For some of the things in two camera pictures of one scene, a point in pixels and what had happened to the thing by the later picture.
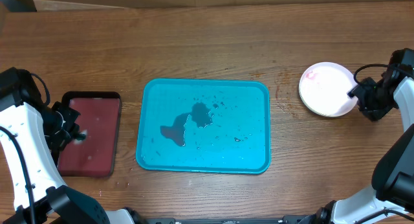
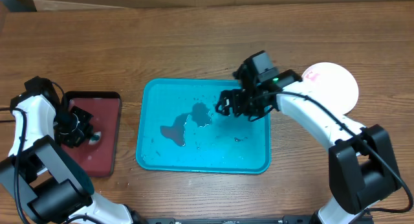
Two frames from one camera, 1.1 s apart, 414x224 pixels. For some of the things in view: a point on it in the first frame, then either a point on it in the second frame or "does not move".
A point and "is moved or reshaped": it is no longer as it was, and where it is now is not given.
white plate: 323,88 does not move
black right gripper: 358,92 -> 238,95
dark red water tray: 100,119 does not move
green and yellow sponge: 81,137 is moved or reshaped
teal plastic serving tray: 204,125 does not move
